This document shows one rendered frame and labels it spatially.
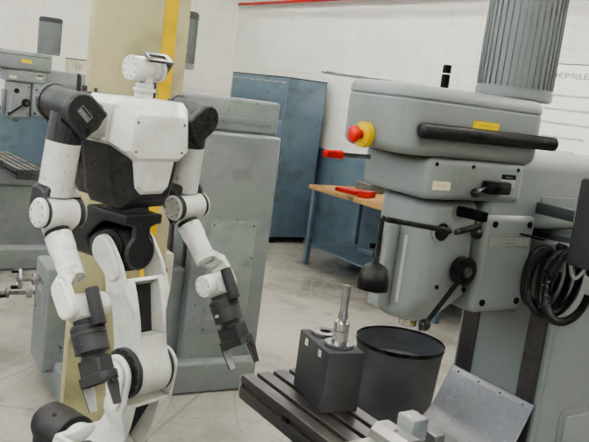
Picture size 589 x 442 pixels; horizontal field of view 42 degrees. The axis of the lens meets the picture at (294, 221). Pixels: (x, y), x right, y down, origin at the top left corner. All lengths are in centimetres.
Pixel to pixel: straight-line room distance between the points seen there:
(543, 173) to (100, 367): 123
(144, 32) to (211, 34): 828
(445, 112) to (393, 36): 700
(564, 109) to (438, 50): 174
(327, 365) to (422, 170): 74
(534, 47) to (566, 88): 501
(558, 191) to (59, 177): 131
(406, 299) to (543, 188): 49
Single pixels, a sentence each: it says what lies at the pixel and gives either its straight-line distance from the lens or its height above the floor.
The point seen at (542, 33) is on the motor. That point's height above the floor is 206.
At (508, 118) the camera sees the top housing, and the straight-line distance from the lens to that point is 194.
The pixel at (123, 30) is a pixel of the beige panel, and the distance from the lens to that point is 335.
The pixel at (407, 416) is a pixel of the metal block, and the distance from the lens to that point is 205.
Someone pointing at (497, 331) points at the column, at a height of 123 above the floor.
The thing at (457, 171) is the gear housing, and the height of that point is 170.
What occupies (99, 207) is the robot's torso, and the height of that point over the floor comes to 145.
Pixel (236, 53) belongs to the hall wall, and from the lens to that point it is 1176.
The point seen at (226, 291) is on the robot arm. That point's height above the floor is 122.
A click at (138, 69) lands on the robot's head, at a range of 213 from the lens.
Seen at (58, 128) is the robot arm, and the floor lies 167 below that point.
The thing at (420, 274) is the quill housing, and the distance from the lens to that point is 189.
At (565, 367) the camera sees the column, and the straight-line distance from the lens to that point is 226.
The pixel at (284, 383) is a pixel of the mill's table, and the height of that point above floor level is 92.
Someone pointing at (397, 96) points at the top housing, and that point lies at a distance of 176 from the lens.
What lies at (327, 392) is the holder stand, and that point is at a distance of 231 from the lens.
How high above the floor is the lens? 184
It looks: 9 degrees down
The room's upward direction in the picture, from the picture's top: 7 degrees clockwise
